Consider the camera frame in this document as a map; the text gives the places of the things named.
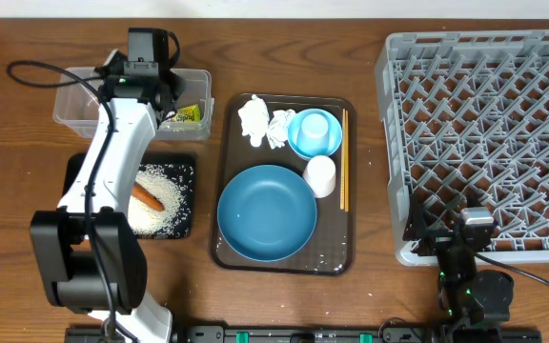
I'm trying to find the pink white cup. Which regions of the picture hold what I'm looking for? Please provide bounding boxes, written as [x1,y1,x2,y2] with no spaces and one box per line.
[302,155,336,198]

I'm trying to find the black waste tray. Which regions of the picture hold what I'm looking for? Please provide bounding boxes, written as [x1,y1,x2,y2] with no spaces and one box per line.
[60,151,197,241]

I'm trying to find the yellow snack wrapper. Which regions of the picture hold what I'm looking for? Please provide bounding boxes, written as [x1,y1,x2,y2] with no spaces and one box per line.
[172,104,202,123]

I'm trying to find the pile of white rice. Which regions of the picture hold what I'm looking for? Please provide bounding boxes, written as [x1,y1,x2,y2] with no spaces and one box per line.
[126,164,194,238]

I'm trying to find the dark blue plate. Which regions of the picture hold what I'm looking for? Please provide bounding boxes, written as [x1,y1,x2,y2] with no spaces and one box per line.
[217,165,318,262]

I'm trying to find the wooden chopstick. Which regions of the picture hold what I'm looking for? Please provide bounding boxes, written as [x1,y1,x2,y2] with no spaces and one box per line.
[340,109,344,210]
[343,109,350,212]

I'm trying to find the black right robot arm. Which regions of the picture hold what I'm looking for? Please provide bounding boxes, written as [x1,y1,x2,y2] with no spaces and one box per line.
[403,195,514,343]

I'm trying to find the orange carrot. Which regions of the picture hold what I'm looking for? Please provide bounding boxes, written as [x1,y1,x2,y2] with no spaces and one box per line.
[132,183,165,212]

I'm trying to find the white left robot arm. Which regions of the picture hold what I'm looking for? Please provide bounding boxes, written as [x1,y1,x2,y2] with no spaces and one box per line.
[30,48,178,342]

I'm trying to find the clear plastic bin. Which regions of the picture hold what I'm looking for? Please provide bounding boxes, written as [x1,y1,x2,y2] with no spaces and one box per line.
[52,69,214,140]

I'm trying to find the light blue cup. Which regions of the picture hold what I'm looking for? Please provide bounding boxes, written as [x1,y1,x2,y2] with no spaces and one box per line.
[296,113,329,155]

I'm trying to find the grey dishwasher rack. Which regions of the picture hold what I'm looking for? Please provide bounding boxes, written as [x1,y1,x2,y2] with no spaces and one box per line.
[375,30,549,267]

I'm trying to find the light blue bowl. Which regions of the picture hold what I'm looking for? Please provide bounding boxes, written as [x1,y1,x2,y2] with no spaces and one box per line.
[288,109,342,160]

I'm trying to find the white tissue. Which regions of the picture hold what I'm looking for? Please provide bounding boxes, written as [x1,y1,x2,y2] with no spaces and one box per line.
[237,94,270,148]

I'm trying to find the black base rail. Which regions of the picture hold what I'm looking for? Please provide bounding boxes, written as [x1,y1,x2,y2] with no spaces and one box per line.
[63,326,542,343]

